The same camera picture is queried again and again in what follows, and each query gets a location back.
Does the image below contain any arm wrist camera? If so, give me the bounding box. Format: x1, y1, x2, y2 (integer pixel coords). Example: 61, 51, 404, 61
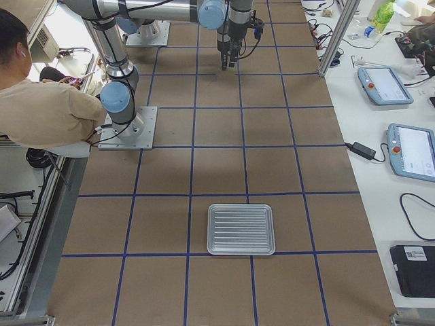
249, 17, 264, 41

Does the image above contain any aluminium frame post right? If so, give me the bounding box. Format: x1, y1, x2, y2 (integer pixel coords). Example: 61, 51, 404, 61
317, 0, 360, 77

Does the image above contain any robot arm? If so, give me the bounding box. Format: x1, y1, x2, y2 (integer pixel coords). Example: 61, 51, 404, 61
64, 1, 203, 138
114, 1, 264, 71

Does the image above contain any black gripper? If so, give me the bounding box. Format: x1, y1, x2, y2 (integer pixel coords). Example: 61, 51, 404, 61
217, 32, 243, 71

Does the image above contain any near teach pendant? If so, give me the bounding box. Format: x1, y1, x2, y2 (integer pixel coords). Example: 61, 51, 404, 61
386, 124, 434, 182

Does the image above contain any silver ribbed metal tray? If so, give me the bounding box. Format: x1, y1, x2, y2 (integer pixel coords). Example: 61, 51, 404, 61
207, 204, 276, 256

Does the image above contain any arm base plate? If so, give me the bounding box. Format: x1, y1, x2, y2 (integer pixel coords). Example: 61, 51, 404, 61
126, 20, 170, 48
97, 106, 158, 151

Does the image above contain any teach pendant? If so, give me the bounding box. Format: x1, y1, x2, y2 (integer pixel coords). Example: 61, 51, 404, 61
358, 67, 414, 106
386, 124, 434, 182

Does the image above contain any seated person beige shirt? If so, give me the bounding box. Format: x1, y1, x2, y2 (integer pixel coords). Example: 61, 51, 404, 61
1, 10, 105, 149

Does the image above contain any black power adapter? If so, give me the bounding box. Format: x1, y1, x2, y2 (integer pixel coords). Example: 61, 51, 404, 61
345, 142, 376, 160

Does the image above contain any far teach pendant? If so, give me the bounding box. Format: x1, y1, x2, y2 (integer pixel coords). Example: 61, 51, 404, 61
358, 67, 414, 106

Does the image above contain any black box with label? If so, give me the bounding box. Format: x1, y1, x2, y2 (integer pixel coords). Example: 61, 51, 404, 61
389, 245, 434, 298

